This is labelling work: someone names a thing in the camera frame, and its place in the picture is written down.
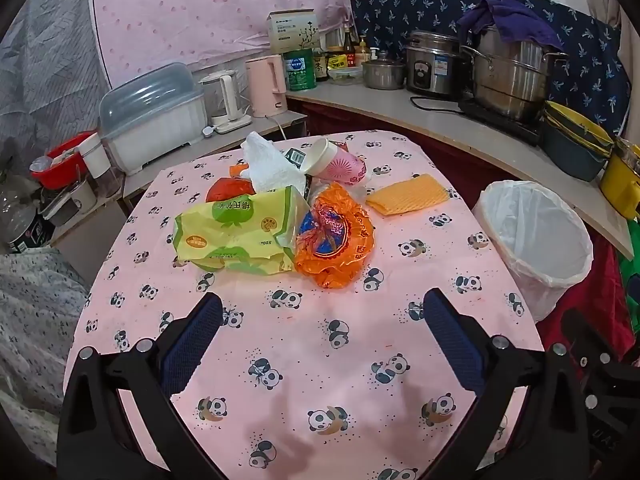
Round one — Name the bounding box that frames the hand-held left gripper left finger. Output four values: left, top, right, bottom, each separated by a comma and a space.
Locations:
57, 291, 226, 480

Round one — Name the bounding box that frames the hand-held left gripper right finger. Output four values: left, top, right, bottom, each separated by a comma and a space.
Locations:
422, 287, 588, 480

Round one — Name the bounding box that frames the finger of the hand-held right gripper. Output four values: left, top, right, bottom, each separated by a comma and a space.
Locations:
560, 308, 626, 376

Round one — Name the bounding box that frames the white lined waste bin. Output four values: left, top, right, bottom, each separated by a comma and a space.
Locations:
471, 180, 595, 323

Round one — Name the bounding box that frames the green yellow snack bag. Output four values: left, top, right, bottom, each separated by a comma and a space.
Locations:
173, 185, 311, 277

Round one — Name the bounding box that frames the orange plastic wrapper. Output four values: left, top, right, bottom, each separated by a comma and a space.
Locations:
294, 182, 376, 290

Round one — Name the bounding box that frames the orange foam fruit net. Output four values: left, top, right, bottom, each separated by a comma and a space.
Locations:
365, 173, 451, 217

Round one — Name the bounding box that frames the red orange plastic bag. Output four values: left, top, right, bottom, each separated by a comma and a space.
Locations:
206, 162, 256, 203

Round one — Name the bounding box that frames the white plastic bag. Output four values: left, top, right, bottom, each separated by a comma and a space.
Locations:
240, 131, 313, 196

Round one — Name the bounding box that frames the pink paper cup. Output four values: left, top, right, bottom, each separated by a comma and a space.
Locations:
305, 136, 368, 187

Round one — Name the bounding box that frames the dark red cloth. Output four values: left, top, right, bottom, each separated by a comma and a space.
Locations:
287, 97, 638, 366

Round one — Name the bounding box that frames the yellow electric pot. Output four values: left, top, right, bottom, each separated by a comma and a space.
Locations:
599, 136, 640, 220

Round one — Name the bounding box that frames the grey speckled bedding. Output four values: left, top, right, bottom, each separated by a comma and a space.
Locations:
0, 247, 93, 461

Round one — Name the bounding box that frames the stack of blue yellow bowls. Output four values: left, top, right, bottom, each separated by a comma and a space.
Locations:
541, 101, 615, 182

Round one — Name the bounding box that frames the black pot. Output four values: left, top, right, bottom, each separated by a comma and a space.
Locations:
6, 207, 57, 255

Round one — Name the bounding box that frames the white plastic cup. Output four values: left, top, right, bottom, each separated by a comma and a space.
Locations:
77, 132, 112, 179

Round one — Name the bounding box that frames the white lidded dish rack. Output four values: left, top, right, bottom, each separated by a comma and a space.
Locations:
98, 62, 208, 177

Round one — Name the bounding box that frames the red plastic bowl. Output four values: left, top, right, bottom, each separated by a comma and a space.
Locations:
30, 131, 98, 190

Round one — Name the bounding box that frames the black induction cooker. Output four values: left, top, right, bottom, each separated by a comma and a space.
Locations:
457, 97, 546, 147

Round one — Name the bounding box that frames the white glass kettle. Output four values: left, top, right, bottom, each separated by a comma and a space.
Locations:
199, 70, 253, 135

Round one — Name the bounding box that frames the large steel steamer pot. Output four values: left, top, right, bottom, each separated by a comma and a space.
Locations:
460, 25, 568, 121

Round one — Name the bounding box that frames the pink electric kettle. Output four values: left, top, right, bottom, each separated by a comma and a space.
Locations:
245, 54, 289, 118

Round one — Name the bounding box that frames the steel rice cooker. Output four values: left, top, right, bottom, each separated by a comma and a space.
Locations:
405, 30, 468, 97

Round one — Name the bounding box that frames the small steel pot with lid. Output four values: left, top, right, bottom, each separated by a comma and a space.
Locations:
362, 51, 407, 91

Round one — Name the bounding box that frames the clear glass food container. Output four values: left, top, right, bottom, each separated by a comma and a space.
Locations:
327, 66, 365, 86

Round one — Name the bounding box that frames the green tin can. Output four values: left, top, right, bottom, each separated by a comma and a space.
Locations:
283, 49, 317, 92

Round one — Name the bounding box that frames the tall brown sauce bottle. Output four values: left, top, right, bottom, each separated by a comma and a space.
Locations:
342, 19, 357, 68

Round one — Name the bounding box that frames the purple cloth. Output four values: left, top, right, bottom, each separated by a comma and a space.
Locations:
457, 0, 566, 53

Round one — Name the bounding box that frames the grey patterned plastic sheet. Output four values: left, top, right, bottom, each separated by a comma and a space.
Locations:
0, 0, 106, 161

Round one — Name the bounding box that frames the white carton with plant print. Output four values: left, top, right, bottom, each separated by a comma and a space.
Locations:
266, 9, 321, 53

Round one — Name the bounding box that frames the navy floral cloth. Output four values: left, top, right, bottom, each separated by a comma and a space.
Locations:
349, 0, 632, 136

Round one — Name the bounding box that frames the white kettle cable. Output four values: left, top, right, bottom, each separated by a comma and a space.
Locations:
264, 114, 292, 142

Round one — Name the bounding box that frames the black power cable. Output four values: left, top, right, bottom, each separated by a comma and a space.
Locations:
410, 92, 468, 113

